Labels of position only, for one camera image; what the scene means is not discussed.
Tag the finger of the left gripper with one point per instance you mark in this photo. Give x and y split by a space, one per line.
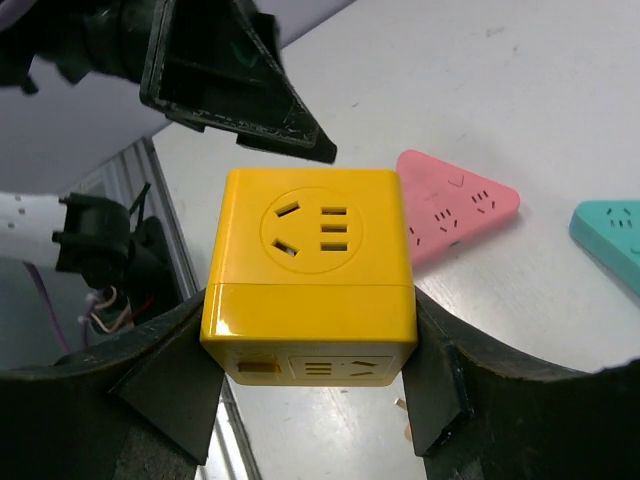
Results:
217 64

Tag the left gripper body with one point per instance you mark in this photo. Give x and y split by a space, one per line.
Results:
77 37

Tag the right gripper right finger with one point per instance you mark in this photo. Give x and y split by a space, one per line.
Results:
481 409

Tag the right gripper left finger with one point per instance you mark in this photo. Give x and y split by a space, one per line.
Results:
139 406

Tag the yellow cube power socket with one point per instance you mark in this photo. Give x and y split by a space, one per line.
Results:
311 281

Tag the pink triangular power strip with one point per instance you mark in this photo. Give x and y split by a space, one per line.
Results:
447 205

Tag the teal triangular power strip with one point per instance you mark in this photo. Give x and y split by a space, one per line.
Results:
609 231

